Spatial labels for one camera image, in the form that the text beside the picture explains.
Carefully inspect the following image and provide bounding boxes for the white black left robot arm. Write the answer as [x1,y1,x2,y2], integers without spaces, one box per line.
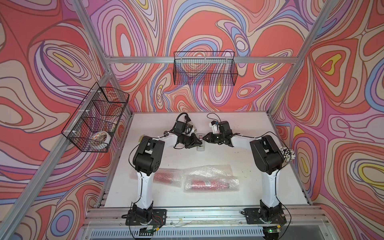
[127,131,203,225]

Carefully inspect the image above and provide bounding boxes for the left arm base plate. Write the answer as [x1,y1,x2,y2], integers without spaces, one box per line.
[125,209,167,226]

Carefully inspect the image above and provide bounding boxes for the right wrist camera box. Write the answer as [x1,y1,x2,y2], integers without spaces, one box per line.
[210,120,220,134]

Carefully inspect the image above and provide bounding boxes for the patterned bowl in basket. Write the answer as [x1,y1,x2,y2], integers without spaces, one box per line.
[90,131,111,150]

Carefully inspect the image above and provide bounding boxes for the clear bubble wrap sheet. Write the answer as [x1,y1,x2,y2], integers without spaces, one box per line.
[129,167,185,188]

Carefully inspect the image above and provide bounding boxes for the black wire basket back wall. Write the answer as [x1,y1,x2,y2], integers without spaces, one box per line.
[173,50,239,86]

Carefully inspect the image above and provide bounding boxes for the black wire basket left wall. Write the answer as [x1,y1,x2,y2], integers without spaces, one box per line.
[62,83,130,153]

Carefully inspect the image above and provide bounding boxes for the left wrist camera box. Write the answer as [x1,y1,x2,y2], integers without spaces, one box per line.
[172,121,195,135]

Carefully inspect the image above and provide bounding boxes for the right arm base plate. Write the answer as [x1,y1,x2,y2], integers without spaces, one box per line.
[241,208,287,226]

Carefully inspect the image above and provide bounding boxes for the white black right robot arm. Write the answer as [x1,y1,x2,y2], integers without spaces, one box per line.
[203,121,285,224]

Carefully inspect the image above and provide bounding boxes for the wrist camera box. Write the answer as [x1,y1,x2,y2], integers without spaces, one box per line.
[210,120,220,134]
[172,121,195,135]

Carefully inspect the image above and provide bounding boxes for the cup of pens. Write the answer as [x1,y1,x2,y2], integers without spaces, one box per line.
[280,147,296,164]

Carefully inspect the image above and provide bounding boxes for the pink bottle with label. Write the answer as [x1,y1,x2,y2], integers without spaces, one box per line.
[154,172,181,185]

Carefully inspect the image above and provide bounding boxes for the black wire basket wall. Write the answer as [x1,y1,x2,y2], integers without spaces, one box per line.
[62,83,130,153]
[173,50,239,86]

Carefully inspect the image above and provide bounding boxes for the yellow binder clip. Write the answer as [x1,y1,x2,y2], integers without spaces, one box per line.
[138,135,145,143]

